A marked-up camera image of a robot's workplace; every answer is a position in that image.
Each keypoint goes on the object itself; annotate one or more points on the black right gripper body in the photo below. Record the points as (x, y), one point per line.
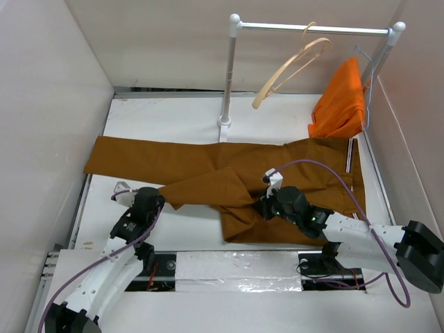
(271, 207)

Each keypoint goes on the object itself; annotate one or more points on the brown trousers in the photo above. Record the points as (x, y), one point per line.
(228, 177)

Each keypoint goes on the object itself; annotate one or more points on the beige plastic hanger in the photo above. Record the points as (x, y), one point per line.
(309, 53)

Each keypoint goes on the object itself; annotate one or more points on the orange garment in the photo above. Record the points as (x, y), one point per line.
(340, 112)

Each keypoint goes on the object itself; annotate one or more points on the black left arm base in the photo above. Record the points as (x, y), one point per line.
(160, 277)

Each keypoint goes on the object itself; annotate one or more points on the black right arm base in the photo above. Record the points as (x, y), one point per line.
(319, 274)

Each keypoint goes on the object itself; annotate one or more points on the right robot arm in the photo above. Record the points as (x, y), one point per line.
(412, 249)

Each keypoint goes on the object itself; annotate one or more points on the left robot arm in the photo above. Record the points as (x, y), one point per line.
(83, 301)

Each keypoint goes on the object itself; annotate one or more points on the white foil tape strip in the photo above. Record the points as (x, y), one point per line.
(258, 271)

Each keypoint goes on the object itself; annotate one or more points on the white clothes rack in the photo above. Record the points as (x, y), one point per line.
(391, 35)

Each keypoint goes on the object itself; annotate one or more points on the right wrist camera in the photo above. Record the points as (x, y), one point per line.
(273, 180)

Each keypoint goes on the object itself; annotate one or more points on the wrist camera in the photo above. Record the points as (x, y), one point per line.
(123, 194)
(273, 180)

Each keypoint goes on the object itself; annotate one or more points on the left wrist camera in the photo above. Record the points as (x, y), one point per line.
(123, 194)

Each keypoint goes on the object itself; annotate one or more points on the thin blue wire hanger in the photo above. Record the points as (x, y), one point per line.
(367, 86)

